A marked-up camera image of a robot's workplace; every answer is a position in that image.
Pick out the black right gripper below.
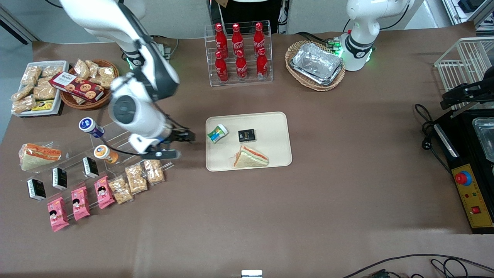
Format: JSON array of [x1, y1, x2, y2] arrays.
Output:
[[156, 129, 196, 147]]

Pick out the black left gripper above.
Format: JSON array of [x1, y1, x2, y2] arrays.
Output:
[[441, 76, 494, 110]]

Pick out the green gum bottle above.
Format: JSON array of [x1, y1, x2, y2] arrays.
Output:
[[207, 124, 229, 144]]

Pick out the orange gum bottle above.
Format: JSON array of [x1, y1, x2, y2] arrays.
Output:
[[93, 144, 119, 164]]

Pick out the beige plastic tray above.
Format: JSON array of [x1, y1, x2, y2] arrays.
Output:
[[205, 112, 293, 172]]

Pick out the blue gum bottle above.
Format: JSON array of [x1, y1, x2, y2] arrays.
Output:
[[78, 117, 105, 139]]

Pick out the white rectangular snack tray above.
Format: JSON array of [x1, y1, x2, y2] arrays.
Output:
[[10, 60, 70, 118]]

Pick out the aluminium foil tray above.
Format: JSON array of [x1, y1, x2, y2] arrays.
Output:
[[290, 42, 344, 86]]

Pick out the clear rice cracker pack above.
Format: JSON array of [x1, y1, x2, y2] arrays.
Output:
[[108, 175, 134, 205], [143, 158, 166, 186], [124, 163, 149, 195]]

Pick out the foil container in machine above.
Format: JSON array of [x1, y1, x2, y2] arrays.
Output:
[[471, 117, 494, 163]]

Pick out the black sealing machine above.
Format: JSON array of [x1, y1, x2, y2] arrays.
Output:
[[432, 108, 494, 235]]

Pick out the wrapped triangle sandwich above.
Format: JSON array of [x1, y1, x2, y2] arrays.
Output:
[[18, 143, 63, 171], [232, 145, 270, 169]]

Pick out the clear acrylic step display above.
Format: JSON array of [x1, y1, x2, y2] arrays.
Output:
[[83, 122, 174, 193], [19, 140, 113, 217]]

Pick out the red cola bottle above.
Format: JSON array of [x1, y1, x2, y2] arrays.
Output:
[[214, 23, 228, 54], [256, 47, 269, 81], [252, 22, 266, 53], [230, 23, 245, 54], [214, 51, 229, 84], [235, 50, 249, 82]]

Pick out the red emergency button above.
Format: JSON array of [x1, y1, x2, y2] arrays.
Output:
[[454, 170, 473, 187]]

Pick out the clear acrylic bottle rack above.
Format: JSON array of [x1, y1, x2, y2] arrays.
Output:
[[203, 20, 274, 87]]

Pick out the round wicker basket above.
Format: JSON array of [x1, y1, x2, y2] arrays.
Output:
[[59, 59, 120, 111]]

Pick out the pink snack pack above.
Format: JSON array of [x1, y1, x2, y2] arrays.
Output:
[[47, 197, 71, 233], [70, 186, 91, 222], [94, 175, 116, 210]]

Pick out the yellow control panel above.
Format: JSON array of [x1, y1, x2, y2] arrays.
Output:
[[451, 164, 494, 229]]

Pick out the red cookie box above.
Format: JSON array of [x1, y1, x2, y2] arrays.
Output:
[[49, 71, 105, 103]]

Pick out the black equipment box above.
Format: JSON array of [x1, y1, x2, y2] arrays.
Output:
[[208, 0, 289, 35]]

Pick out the oval wicker basket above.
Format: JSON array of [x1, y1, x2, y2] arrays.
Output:
[[285, 40, 347, 92]]

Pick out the yellow snack pack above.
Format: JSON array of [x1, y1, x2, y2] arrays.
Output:
[[31, 100, 55, 112]]

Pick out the white wire basket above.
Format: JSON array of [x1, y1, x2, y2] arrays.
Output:
[[434, 36, 494, 111]]

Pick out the black power cable with plug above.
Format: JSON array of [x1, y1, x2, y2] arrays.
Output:
[[414, 103, 453, 175]]

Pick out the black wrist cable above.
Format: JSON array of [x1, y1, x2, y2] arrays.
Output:
[[101, 145, 155, 157]]

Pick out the metal frame shelf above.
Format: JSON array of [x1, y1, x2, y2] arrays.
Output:
[[442, 0, 494, 32]]

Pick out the grey arm base cable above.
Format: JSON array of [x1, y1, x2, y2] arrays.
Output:
[[151, 36, 180, 59]]

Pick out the black arm base cable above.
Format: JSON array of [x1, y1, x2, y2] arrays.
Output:
[[296, 31, 350, 47]]

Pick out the long black cable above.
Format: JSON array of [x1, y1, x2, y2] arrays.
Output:
[[342, 253, 494, 278]]

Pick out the looped black cable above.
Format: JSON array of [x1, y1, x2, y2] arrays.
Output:
[[430, 258, 469, 278]]

